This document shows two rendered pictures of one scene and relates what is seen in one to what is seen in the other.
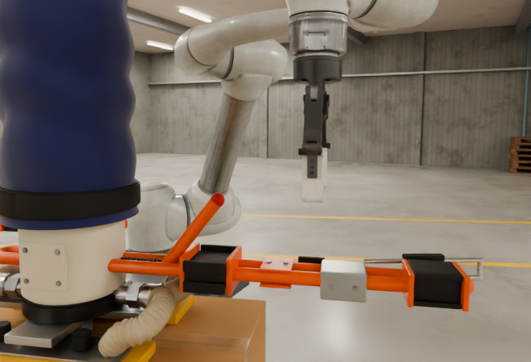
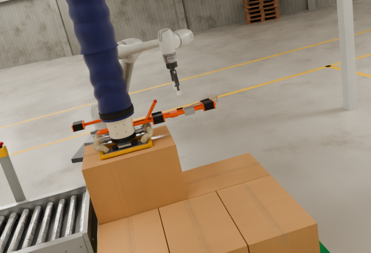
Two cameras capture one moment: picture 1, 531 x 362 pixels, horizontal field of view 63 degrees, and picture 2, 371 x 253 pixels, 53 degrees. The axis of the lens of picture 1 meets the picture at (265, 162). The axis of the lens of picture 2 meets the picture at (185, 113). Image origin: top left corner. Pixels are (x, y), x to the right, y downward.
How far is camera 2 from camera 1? 178 cm
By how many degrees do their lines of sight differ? 21
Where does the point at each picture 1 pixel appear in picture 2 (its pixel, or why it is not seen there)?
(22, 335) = (122, 145)
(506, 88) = not seen: outside the picture
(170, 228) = not seen: hidden behind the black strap
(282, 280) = (175, 114)
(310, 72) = (171, 67)
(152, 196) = not seen: hidden behind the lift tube
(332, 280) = (186, 111)
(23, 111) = (109, 94)
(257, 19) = (143, 46)
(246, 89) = (133, 59)
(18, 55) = (105, 82)
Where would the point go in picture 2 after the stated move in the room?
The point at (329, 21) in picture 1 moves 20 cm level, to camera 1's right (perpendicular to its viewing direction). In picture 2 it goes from (173, 55) to (201, 47)
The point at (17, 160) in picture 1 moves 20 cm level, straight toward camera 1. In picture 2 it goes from (110, 106) to (132, 107)
